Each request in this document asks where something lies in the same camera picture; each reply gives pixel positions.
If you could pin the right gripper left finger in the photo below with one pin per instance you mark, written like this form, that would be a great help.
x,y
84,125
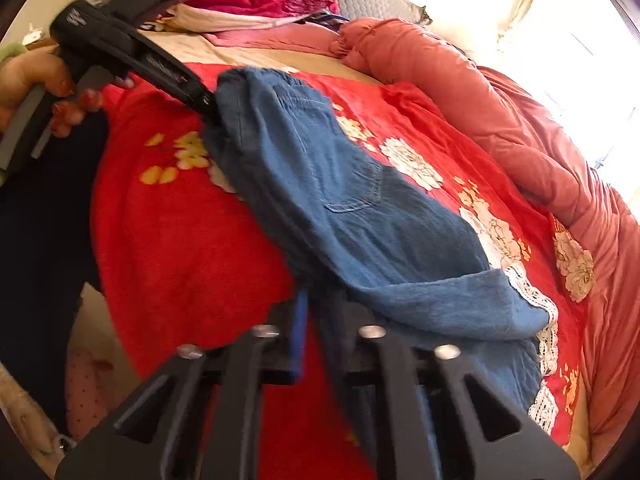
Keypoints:
x,y
199,415

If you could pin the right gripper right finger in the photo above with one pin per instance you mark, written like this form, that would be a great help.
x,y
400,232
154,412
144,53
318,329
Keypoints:
x,y
428,414

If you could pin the blue denim lace-trimmed pants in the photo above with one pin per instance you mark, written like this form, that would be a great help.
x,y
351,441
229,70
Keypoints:
x,y
358,230

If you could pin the green sleeve left forearm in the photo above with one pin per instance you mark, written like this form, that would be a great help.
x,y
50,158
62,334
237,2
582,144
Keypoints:
x,y
12,50

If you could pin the stack of folded clothes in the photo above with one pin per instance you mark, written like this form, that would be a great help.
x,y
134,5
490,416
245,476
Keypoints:
x,y
210,16

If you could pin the red floral bedsheet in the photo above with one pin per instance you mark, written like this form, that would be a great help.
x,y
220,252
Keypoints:
x,y
200,249

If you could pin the pink-red quilted comforter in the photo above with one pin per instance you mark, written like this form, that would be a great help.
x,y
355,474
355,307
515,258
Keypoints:
x,y
599,259

